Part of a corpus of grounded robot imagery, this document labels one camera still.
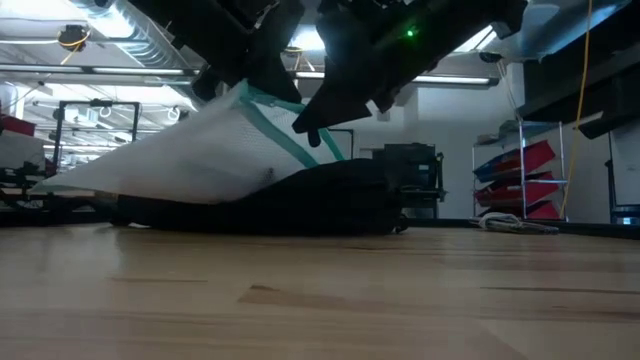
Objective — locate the black ceiling-mounted device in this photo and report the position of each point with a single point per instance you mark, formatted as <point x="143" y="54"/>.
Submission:
<point x="72" y="36"/>

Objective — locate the grey wall vent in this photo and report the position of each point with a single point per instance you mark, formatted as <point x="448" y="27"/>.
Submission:
<point x="383" y="116"/>

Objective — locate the metal rack with red trays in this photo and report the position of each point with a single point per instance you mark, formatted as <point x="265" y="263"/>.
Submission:
<point x="520" y="165"/>

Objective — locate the black backpack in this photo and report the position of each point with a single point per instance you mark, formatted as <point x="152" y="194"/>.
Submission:
<point x="325" y="200"/>

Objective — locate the background robot table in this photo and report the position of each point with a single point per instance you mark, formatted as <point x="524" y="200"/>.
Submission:
<point x="20" y="192"/>

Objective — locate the red box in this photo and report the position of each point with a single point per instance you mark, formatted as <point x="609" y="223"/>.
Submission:
<point x="15" y="125"/>

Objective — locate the white box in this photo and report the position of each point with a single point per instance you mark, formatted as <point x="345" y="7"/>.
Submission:
<point x="20" y="150"/>

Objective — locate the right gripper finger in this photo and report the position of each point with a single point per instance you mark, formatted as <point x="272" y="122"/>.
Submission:
<point x="387" y="99"/>
<point x="335" y="105"/>

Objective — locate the black metal table frame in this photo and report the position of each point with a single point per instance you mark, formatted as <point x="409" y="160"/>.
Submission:
<point x="600" y="229"/>

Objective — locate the black overhead building beam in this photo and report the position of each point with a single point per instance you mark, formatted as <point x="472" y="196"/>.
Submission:
<point x="610" y="65"/>

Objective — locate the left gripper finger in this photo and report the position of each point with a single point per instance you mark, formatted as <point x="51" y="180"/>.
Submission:
<point x="275" y="65"/>
<point x="207" y="85"/>

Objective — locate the black ceiling camera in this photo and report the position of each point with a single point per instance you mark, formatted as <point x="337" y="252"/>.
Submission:
<point x="490" y="56"/>

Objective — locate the black equipment cart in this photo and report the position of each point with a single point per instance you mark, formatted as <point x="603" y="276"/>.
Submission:
<point x="415" y="170"/>

